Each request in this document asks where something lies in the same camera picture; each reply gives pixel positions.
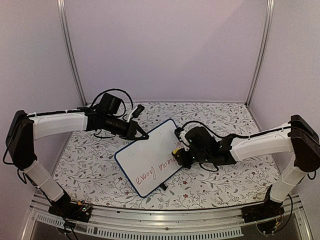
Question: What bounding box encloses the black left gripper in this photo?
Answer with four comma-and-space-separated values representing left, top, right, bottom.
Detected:
104, 114, 150, 141

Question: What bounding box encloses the blue framed whiteboard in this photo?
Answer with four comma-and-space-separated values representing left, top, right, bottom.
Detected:
114, 119, 182, 198

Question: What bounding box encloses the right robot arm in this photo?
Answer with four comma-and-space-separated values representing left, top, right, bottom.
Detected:
172, 114, 320, 218

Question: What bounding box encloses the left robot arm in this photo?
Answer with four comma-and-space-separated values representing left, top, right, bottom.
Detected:
3, 89, 149, 217

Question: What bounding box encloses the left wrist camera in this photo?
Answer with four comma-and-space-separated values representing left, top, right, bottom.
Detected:
126, 104, 145, 123

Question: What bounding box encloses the aluminium front rail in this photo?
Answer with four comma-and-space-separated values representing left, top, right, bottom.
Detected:
22, 193, 314, 240

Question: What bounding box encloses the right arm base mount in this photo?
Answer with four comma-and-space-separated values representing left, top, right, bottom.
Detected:
241, 200, 285, 223

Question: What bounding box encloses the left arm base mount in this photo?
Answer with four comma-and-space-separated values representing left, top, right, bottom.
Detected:
48, 197, 93, 223

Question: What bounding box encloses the left metal frame post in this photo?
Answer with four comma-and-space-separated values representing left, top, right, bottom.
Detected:
56, 0, 87, 106

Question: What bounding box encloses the metal frame post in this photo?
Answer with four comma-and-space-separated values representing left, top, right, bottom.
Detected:
56, 0, 87, 106
245, 0, 275, 108

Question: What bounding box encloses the right metal frame post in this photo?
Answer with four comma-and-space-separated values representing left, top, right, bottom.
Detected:
245, 0, 275, 108

